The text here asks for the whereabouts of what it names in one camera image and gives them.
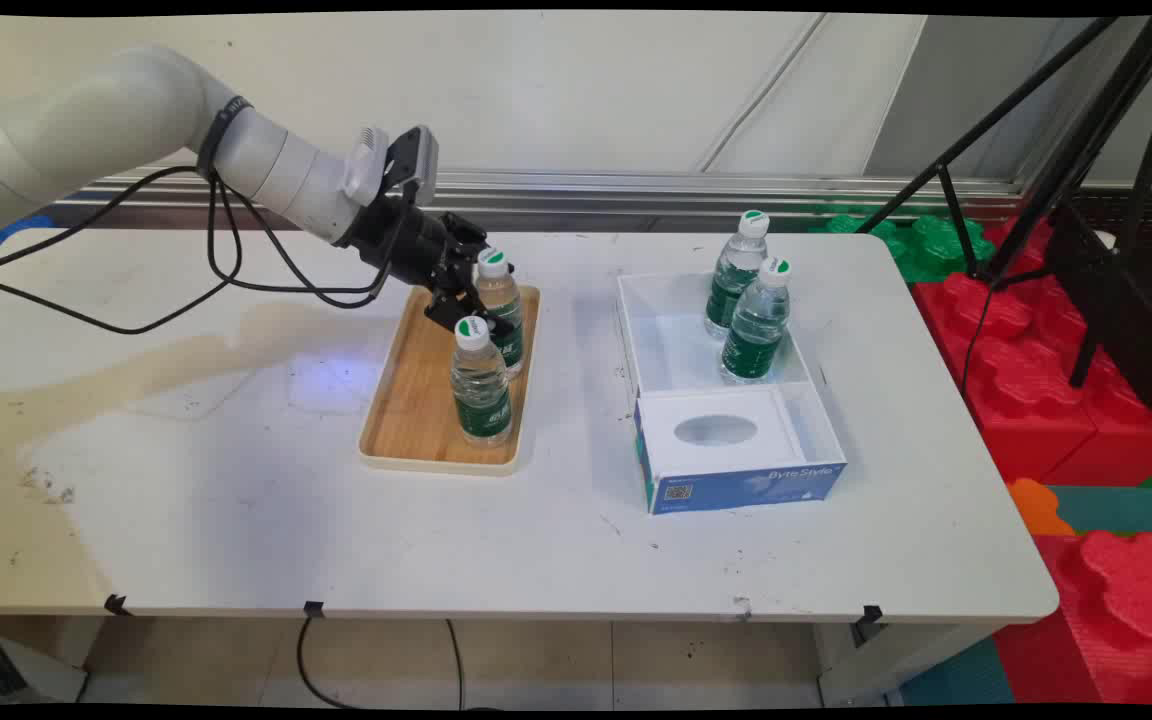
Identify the black tripod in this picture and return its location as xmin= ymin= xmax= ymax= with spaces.
xmin=856 ymin=15 xmax=1152 ymax=391

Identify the green foam block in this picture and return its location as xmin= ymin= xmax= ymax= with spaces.
xmin=811 ymin=205 xmax=997 ymax=285

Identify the large red foam block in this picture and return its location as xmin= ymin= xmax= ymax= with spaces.
xmin=911 ymin=215 xmax=1152 ymax=487

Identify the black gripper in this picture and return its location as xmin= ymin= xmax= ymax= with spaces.
xmin=336 ymin=195 xmax=515 ymax=338

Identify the green label water bottle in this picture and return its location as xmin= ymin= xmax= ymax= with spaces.
xmin=704 ymin=210 xmax=771 ymax=339
xmin=474 ymin=248 xmax=525 ymax=378
xmin=450 ymin=316 xmax=515 ymax=449
xmin=719 ymin=257 xmax=793 ymax=386

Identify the thin black power cable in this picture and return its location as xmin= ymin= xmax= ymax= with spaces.
xmin=294 ymin=615 xmax=362 ymax=709
xmin=446 ymin=618 xmax=467 ymax=709

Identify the aluminium wall rail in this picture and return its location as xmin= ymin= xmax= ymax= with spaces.
xmin=46 ymin=168 xmax=1022 ymax=217

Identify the black tripod cable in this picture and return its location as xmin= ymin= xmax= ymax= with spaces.
xmin=960 ymin=282 xmax=1000 ymax=401

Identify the white table leg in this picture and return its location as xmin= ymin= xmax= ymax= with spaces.
xmin=816 ymin=622 xmax=999 ymax=707

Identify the wooden serving tray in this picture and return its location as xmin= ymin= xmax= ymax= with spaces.
xmin=358 ymin=283 xmax=542 ymax=476

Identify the orange foam piece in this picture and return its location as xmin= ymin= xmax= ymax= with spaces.
xmin=1006 ymin=478 xmax=1077 ymax=538

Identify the white and blue cardboard box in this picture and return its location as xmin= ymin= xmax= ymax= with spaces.
xmin=616 ymin=270 xmax=849 ymax=517

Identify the blue tape strip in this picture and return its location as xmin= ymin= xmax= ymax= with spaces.
xmin=0 ymin=214 xmax=59 ymax=277

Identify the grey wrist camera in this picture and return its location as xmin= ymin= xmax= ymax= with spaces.
xmin=384 ymin=125 xmax=440 ymax=207

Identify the black camera cable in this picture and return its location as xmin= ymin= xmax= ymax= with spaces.
xmin=0 ymin=165 xmax=412 ymax=336

